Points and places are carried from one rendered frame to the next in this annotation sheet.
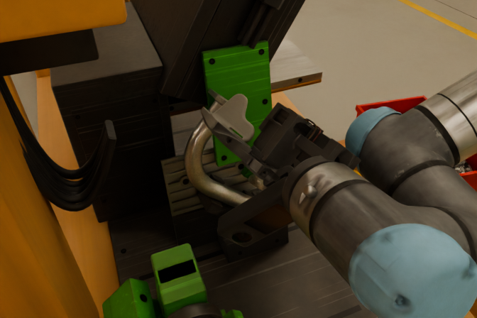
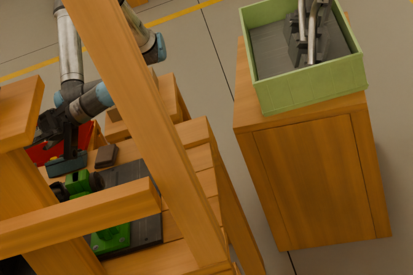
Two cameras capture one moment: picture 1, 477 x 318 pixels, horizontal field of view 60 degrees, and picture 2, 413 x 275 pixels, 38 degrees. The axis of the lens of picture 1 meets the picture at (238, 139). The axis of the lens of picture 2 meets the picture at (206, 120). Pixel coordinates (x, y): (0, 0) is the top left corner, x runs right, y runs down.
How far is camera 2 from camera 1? 1.54 m
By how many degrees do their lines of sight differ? 47
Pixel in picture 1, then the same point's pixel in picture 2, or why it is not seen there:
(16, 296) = not seen: hidden behind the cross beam
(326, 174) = (74, 104)
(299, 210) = (79, 115)
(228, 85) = not seen: outside the picture
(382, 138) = (67, 95)
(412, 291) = not seen: hidden behind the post
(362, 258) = (99, 97)
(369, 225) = (93, 93)
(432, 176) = (86, 86)
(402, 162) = (78, 92)
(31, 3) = (40, 88)
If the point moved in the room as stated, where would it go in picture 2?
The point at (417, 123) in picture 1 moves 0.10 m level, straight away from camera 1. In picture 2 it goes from (68, 84) to (52, 77)
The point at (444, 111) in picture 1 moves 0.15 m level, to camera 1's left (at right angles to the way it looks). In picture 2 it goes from (69, 76) to (48, 106)
